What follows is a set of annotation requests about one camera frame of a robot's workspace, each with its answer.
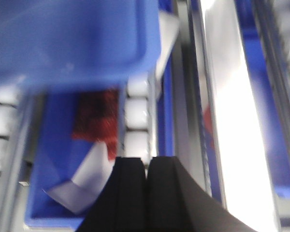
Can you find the blue plastic tray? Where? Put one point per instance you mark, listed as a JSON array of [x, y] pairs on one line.
[[70, 43]]

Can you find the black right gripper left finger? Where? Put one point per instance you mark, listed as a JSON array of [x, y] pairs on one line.
[[120, 207]]

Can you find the blue bin with red item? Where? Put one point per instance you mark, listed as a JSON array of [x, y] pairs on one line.
[[75, 155]]

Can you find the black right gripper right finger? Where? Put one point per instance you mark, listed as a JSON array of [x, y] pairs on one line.
[[176, 203]]

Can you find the white roller conveyor rail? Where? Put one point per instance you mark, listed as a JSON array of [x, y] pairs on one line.
[[136, 141]]

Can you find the aluminium shelf rail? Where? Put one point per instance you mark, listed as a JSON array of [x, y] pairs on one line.
[[218, 52]]

